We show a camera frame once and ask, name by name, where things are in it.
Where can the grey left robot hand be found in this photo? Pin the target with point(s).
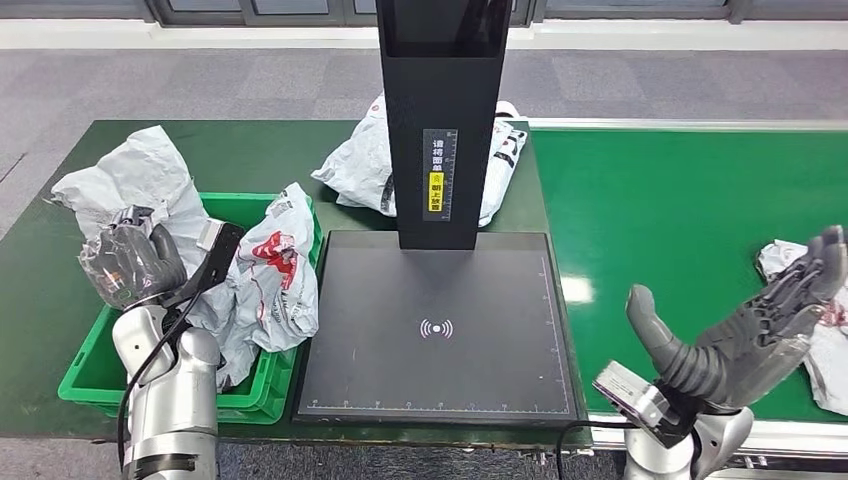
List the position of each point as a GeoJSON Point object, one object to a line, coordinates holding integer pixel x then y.
{"type": "Point", "coordinates": [132, 265]}

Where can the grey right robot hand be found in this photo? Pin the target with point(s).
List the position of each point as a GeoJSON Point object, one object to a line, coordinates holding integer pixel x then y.
{"type": "Point", "coordinates": [729, 358]}

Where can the plain white parcel bag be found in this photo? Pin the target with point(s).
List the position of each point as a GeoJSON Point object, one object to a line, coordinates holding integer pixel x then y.
{"type": "Point", "coordinates": [146, 166]}

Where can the white parcel bag red streaks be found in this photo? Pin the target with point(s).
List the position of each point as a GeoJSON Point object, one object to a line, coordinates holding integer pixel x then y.
{"type": "Point", "coordinates": [782, 258]}

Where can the white parcel bag red logo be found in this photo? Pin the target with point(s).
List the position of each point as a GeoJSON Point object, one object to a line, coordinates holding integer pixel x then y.
{"type": "Point", "coordinates": [278, 298]}

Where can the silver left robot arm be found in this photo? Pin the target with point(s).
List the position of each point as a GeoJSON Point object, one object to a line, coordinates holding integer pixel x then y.
{"type": "Point", "coordinates": [172, 397]}

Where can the green conveyor belt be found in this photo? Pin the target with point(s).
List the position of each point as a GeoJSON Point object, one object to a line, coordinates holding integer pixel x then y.
{"type": "Point", "coordinates": [662, 232]}

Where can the white parcel bag black print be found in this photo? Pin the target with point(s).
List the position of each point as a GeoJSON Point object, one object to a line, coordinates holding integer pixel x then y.
{"type": "Point", "coordinates": [358, 166]}

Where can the black inbound scanner machine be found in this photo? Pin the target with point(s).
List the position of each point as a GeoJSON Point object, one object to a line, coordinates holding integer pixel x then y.
{"type": "Point", "coordinates": [464, 371]}

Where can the green plastic bin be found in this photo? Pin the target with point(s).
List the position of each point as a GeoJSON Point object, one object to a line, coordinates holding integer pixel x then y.
{"type": "Point", "coordinates": [86, 371]}

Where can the yellow black label sticker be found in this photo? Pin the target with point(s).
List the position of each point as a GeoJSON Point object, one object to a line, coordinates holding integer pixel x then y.
{"type": "Point", "coordinates": [438, 159]}

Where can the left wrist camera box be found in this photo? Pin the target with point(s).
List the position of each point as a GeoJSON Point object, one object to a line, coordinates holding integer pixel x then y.
{"type": "Point", "coordinates": [218, 255]}

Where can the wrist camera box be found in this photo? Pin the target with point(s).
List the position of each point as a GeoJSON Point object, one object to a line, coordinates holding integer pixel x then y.
{"type": "Point", "coordinates": [218, 255]}
{"type": "Point", "coordinates": [629, 394]}

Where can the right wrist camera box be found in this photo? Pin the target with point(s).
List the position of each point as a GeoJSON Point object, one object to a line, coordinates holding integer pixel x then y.
{"type": "Point", "coordinates": [629, 394]}

